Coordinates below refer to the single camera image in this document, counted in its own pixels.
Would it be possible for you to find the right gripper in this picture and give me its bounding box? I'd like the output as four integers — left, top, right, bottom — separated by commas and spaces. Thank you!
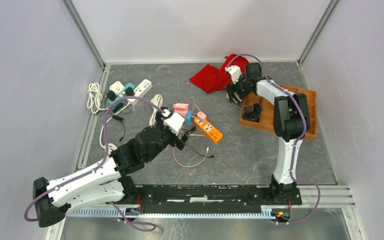
225, 72, 252, 104

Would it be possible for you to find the orange power strip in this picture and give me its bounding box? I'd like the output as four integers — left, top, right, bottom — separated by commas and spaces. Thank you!
193, 117, 223, 144

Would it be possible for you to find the pink plug adapter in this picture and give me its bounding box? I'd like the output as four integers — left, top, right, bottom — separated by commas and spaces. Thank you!
197, 111, 207, 123

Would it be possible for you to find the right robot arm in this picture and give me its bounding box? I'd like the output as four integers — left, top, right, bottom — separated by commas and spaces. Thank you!
225, 62, 311, 204

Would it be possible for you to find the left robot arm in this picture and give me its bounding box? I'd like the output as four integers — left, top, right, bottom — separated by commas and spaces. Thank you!
33, 126, 190, 228

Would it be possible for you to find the blue plug adapter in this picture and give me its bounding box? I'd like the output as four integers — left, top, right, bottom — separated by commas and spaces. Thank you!
186, 110, 193, 126

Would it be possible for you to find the red cloth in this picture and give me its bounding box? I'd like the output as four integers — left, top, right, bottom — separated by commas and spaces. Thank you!
189, 54, 237, 94

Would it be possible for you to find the pink power strip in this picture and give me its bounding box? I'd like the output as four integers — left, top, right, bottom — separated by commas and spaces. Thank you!
173, 103, 189, 116

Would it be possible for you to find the orange compartment tray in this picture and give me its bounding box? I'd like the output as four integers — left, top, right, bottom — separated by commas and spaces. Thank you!
239, 84, 317, 140

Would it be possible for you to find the white power strip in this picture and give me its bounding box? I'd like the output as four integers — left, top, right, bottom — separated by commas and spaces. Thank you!
127, 79, 153, 106

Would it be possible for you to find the white cube adapter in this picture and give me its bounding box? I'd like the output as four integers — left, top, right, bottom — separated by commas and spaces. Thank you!
109, 81, 125, 95

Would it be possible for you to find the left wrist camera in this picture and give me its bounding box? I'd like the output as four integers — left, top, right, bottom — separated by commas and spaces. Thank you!
163, 112, 185, 136

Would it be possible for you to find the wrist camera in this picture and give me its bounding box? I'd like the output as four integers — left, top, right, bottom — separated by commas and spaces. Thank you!
225, 65, 242, 84
163, 112, 185, 136

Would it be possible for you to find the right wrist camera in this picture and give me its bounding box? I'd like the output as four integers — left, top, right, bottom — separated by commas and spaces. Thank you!
225, 65, 242, 84

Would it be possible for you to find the black bundled cable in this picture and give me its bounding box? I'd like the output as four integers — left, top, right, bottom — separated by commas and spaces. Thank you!
241, 103, 263, 122

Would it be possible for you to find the black thin cable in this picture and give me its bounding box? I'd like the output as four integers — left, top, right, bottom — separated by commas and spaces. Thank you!
183, 132, 217, 159

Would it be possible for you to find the white cable bundle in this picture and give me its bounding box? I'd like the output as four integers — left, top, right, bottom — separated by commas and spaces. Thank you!
148, 94, 164, 127

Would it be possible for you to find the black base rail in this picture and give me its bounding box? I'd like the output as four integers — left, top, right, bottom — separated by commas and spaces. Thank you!
116, 184, 303, 214

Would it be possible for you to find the white power cord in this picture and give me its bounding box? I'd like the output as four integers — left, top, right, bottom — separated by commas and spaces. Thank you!
98, 112, 137, 157

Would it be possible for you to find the white coiled cable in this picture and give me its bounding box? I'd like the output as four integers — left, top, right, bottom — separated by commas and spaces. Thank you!
86, 82, 104, 115

